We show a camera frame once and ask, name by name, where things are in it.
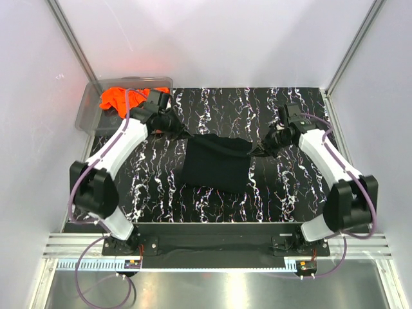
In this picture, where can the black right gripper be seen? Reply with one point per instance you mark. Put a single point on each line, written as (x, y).
(261, 151)

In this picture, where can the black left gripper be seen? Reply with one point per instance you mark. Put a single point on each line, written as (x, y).
(179, 131)

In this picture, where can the black t shirt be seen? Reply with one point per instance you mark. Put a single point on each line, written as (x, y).
(220, 163)

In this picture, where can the clear plastic bin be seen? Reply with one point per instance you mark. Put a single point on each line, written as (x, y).
(95, 121)

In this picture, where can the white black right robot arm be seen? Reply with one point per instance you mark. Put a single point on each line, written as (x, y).
(352, 198)

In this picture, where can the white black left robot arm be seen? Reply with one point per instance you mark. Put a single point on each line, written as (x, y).
(92, 187)

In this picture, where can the orange t shirt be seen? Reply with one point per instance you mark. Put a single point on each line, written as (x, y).
(116, 98)

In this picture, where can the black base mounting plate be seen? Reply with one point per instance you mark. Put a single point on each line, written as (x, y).
(220, 246)

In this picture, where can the right black connector box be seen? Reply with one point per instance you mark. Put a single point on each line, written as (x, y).
(306, 268)

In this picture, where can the right aluminium frame post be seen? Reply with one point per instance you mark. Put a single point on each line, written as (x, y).
(370, 17)

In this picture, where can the aluminium frame post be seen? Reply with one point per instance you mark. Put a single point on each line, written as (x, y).
(68, 33)
(370, 17)

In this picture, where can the aluminium front rail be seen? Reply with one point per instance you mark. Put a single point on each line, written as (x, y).
(70, 245)

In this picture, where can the white slotted cable duct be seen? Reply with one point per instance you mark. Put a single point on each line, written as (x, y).
(99, 265)

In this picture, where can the left aluminium frame post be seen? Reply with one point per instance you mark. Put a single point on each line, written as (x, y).
(68, 33)

